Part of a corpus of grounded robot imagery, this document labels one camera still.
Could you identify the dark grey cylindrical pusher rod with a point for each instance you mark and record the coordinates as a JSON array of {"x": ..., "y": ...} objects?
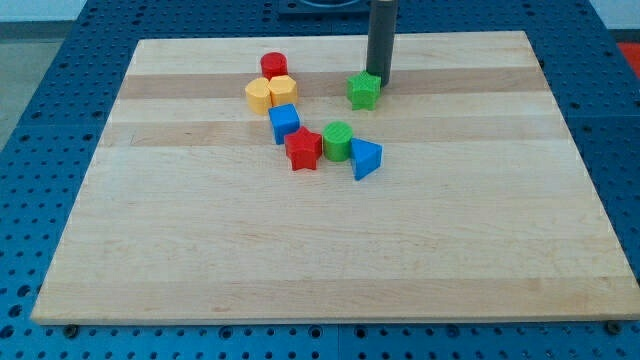
[{"x": 381, "y": 35}]

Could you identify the green cylinder block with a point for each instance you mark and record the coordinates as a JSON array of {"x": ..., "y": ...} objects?
[{"x": 337, "y": 138}]

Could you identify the green star block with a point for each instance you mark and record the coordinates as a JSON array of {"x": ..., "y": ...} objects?
[{"x": 363, "y": 90}]

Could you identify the red star block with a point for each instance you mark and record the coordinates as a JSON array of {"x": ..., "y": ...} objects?
[{"x": 303, "y": 148}]

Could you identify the red cylinder block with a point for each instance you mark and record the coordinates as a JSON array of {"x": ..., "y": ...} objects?
[{"x": 273, "y": 64}]

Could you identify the yellow hexagon block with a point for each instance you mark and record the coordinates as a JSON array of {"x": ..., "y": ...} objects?
[{"x": 283, "y": 90}]

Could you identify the blue triangle block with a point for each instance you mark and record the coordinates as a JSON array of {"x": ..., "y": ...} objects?
[{"x": 366, "y": 157}]

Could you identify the blue cube block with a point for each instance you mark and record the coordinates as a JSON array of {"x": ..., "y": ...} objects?
[{"x": 284, "y": 120}]

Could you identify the wooden board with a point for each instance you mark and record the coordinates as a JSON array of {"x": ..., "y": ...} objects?
[{"x": 482, "y": 209}]

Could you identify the black screw front right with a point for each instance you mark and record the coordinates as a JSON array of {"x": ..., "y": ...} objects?
[{"x": 613, "y": 327}]

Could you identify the black screw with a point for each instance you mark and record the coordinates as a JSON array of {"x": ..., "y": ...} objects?
[
  {"x": 71, "y": 331},
  {"x": 613, "y": 327}
]

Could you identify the black screw front left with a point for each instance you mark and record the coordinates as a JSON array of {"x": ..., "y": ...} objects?
[{"x": 71, "y": 331}]

